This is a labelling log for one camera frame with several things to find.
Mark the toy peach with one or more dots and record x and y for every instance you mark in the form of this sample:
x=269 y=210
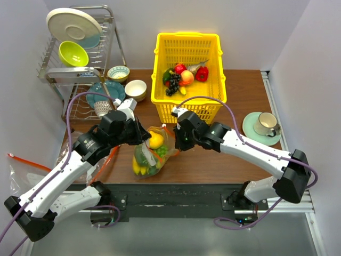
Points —
x=187 y=78

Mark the large cream blue plate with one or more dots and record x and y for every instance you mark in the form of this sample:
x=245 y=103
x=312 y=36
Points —
x=68 y=24

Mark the green toy grape bunch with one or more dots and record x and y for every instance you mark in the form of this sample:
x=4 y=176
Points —
x=162 y=151

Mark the yellow toy banana bunch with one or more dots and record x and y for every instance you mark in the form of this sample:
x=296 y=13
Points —
x=142 y=168

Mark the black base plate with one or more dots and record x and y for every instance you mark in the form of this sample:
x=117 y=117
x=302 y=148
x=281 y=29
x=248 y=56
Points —
x=157 y=200

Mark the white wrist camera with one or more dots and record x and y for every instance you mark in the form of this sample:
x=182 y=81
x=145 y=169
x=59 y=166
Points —
x=178 y=111
x=127 y=107

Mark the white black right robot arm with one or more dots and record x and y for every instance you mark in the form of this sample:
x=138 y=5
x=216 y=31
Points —
x=289 y=172

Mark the black toy grapes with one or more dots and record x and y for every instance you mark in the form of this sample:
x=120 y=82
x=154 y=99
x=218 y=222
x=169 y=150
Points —
x=173 y=84

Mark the mint green saucer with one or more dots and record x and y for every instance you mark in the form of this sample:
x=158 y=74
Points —
x=247 y=127

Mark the cream enamel mug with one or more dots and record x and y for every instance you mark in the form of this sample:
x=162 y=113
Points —
x=267 y=124

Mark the lime green bowl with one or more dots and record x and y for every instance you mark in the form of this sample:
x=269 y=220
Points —
x=72 y=54

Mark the grey toy fish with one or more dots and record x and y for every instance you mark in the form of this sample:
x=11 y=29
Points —
x=194 y=68

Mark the dark green toy pepper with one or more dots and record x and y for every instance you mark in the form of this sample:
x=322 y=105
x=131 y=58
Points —
x=167 y=75

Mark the clear zip top bag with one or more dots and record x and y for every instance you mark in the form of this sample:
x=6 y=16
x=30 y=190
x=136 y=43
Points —
x=150 y=154

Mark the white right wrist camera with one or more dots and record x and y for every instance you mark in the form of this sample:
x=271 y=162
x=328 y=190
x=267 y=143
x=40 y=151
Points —
x=178 y=111

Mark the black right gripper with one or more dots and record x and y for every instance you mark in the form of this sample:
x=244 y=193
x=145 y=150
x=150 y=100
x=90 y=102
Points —
x=179 y=144

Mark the crumpled clear plastic bag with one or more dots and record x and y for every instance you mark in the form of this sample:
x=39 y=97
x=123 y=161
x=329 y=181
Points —
x=94 y=173

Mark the green toy bell pepper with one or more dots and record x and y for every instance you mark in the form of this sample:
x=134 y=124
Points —
x=139 y=154

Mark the white cream bowl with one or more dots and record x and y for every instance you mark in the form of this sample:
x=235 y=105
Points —
x=136 y=89

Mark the clear bag red zipper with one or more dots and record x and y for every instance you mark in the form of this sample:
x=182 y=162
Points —
x=24 y=174

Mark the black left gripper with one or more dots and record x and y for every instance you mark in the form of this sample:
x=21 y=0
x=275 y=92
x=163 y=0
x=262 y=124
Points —
x=140 y=135

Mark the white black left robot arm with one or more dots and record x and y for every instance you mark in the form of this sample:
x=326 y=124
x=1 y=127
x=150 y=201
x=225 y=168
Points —
x=38 y=210

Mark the yellow toy pear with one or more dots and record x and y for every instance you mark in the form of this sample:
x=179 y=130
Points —
x=156 y=140

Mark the metal dish rack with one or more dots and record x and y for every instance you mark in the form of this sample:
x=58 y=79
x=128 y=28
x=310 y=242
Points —
x=69 y=81

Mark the teal patterned small bowl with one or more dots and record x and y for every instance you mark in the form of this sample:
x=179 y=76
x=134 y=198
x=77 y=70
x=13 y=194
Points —
x=118 y=73

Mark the yellow plastic basket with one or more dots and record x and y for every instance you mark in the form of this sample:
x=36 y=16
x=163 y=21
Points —
x=189 y=48

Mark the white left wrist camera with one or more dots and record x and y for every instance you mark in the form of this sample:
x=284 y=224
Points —
x=127 y=107

